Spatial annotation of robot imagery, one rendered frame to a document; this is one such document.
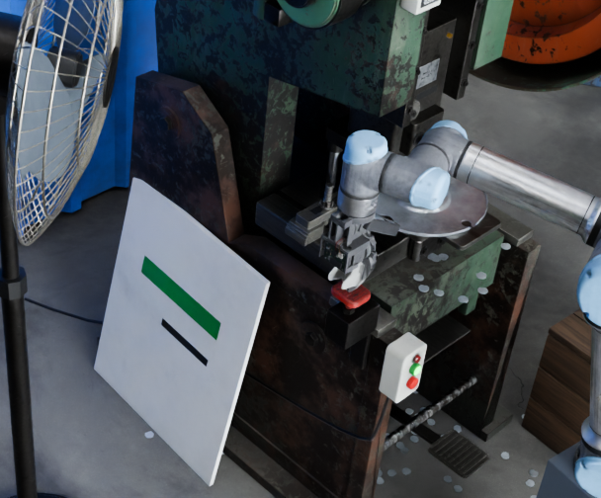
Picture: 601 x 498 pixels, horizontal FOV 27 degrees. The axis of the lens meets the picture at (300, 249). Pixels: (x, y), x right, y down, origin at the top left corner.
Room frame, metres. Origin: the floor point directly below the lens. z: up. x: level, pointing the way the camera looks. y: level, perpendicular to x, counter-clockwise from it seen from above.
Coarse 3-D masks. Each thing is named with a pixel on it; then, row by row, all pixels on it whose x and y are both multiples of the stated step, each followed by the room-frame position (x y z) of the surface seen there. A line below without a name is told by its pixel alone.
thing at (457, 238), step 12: (492, 216) 2.14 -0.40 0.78; (480, 228) 2.10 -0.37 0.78; (492, 228) 2.10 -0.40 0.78; (420, 240) 2.12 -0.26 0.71; (432, 240) 2.15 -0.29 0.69; (444, 240) 2.06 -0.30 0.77; (456, 240) 2.05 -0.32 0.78; (468, 240) 2.05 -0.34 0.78; (408, 252) 2.14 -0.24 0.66; (420, 252) 2.12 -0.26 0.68; (432, 252) 2.16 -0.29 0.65
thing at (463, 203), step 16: (448, 192) 2.21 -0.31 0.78; (464, 192) 2.22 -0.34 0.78; (480, 192) 2.23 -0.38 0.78; (384, 208) 2.13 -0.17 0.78; (400, 208) 2.13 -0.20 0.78; (416, 208) 2.13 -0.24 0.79; (448, 208) 2.15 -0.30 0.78; (464, 208) 2.16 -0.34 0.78; (480, 208) 2.17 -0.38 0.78; (400, 224) 2.08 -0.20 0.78; (416, 224) 2.08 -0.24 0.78; (432, 224) 2.09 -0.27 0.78; (448, 224) 2.10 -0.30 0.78
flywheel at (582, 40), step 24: (528, 0) 2.51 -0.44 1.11; (552, 0) 2.47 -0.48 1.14; (576, 0) 2.43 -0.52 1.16; (600, 0) 2.40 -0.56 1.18; (528, 24) 2.50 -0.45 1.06; (552, 24) 2.46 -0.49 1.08; (576, 24) 2.41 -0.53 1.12; (600, 24) 2.35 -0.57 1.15; (504, 48) 2.49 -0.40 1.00; (528, 48) 2.45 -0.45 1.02; (552, 48) 2.41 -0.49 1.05; (576, 48) 2.38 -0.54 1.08; (600, 48) 2.39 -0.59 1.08
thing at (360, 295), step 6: (342, 282) 1.89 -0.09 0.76; (336, 288) 1.87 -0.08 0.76; (360, 288) 1.88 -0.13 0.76; (336, 294) 1.86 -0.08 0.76; (342, 294) 1.86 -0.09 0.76; (348, 294) 1.86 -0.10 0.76; (354, 294) 1.86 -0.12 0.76; (360, 294) 1.86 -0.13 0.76; (366, 294) 1.86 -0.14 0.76; (342, 300) 1.85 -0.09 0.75; (348, 300) 1.84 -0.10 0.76; (354, 300) 1.84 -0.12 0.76; (360, 300) 1.85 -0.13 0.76; (366, 300) 1.86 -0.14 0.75; (348, 306) 1.87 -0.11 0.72; (354, 306) 1.84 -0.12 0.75
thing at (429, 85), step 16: (432, 16) 2.27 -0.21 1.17; (448, 16) 2.28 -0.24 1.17; (432, 32) 2.21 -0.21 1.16; (448, 32) 2.26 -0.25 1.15; (432, 48) 2.22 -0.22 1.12; (448, 48) 2.26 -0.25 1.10; (432, 64) 2.23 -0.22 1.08; (432, 80) 2.24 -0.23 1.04; (416, 96) 2.20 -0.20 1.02; (432, 96) 2.25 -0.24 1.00; (352, 112) 2.24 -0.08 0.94; (416, 112) 2.19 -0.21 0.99; (432, 112) 2.22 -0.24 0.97; (352, 128) 2.24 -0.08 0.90; (368, 128) 2.21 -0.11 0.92; (384, 128) 2.18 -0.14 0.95; (400, 128) 2.18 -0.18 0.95; (416, 128) 2.17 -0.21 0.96; (400, 144) 2.18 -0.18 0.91; (416, 144) 2.17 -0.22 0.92
